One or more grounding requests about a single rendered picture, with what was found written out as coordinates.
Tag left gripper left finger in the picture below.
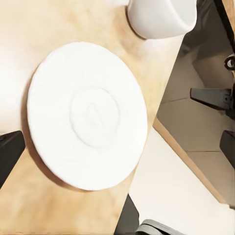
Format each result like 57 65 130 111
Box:
0 130 25 189

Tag coffee cup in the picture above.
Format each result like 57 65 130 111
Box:
128 0 197 40

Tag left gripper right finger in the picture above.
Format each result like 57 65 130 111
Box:
219 130 235 169

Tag saucer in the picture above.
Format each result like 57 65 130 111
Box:
26 43 147 190

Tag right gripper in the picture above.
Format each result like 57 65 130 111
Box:
189 82 235 119

